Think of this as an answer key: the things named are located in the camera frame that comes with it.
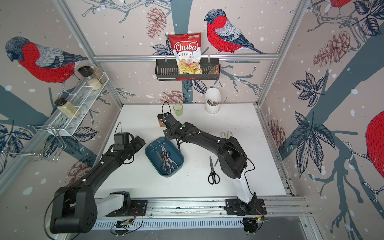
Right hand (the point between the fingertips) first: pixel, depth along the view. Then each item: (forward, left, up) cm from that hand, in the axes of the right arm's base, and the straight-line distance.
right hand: (168, 131), depth 88 cm
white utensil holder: (+37, -28, -8) cm, 47 cm away
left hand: (-4, +16, -4) cm, 17 cm away
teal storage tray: (-2, +7, -13) cm, 15 cm away
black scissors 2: (-21, -27, -14) cm, 37 cm away
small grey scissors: (-12, -30, -14) cm, 35 cm away
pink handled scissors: (-15, +1, -12) cm, 19 cm away
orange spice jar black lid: (+14, +9, -4) cm, 17 cm away
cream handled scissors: (+9, -40, -15) cm, 43 cm away
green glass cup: (+22, -3, -3) cm, 23 cm away
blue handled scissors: (-14, 0, -13) cm, 19 cm away
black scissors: (-10, +3, -12) cm, 15 cm away
